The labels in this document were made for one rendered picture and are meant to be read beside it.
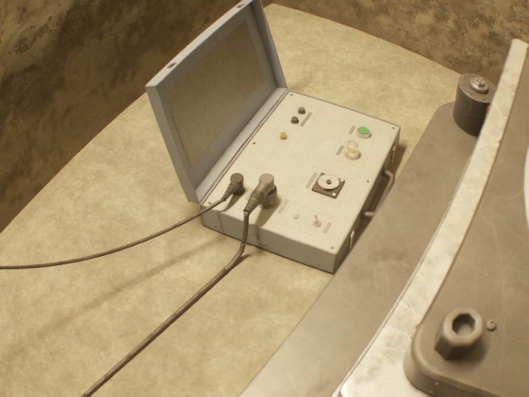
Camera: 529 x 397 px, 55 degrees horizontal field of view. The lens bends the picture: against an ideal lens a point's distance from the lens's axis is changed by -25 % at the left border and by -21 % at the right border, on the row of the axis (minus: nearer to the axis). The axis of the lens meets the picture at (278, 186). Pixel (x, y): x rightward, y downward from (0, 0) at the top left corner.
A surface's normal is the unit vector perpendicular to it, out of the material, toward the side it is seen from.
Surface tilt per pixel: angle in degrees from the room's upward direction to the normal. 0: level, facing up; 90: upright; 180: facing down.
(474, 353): 0
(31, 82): 90
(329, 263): 90
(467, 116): 90
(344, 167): 0
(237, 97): 75
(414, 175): 0
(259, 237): 90
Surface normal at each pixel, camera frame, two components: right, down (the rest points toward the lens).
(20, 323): 0.00, -0.70
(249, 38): 0.87, 0.12
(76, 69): 0.83, 0.40
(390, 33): -0.56, 0.58
